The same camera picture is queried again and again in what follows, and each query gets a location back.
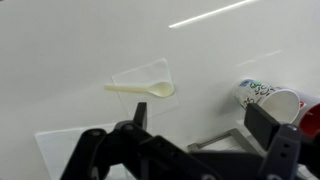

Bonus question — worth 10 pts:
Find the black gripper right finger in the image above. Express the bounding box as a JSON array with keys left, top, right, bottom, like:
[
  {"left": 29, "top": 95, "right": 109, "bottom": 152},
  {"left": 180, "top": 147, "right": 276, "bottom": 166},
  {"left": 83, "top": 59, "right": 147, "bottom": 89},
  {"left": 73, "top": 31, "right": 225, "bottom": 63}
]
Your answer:
[{"left": 244, "top": 103, "right": 320, "bottom": 180}]

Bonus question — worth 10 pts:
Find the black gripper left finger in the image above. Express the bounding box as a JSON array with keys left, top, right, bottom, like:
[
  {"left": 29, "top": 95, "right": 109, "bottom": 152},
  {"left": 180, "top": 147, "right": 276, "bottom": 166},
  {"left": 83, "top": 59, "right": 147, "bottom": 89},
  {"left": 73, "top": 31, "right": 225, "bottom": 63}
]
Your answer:
[{"left": 61, "top": 102, "right": 214, "bottom": 180}]

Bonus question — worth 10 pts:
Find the printed white paper cup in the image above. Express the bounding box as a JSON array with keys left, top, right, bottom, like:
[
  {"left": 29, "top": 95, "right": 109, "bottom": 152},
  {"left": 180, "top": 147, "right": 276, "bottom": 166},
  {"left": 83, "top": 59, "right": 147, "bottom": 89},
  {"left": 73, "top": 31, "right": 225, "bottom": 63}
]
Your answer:
[{"left": 232, "top": 78, "right": 301, "bottom": 125}]

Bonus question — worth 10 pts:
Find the white plastic spoon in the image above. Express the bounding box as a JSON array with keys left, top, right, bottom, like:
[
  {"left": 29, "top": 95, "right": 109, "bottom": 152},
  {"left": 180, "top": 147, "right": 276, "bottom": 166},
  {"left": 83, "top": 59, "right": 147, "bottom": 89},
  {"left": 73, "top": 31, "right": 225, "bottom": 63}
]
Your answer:
[{"left": 103, "top": 81, "right": 175, "bottom": 99}]

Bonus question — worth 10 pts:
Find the red and white cup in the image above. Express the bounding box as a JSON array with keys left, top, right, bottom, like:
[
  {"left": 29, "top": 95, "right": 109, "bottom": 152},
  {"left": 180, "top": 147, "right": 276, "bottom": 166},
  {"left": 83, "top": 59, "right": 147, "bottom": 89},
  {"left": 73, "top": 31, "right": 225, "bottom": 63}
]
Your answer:
[{"left": 297, "top": 94, "right": 320, "bottom": 138}]

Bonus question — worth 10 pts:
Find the white paper serviette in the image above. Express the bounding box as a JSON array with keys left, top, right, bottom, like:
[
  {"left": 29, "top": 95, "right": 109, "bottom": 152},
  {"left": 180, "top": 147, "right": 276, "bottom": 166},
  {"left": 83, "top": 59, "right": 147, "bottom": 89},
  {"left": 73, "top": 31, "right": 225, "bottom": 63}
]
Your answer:
[{"left": 34, "top": 123, "right": 134, "bottom": 180}]

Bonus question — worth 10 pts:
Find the clear plastic bag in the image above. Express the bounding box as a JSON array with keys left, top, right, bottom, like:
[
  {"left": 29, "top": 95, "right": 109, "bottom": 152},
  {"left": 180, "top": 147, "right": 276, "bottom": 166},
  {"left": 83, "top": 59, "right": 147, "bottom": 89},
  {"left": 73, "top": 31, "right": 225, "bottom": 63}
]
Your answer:
[{"left": 111, "top": 58, "right": 180, "bottom": 120}]

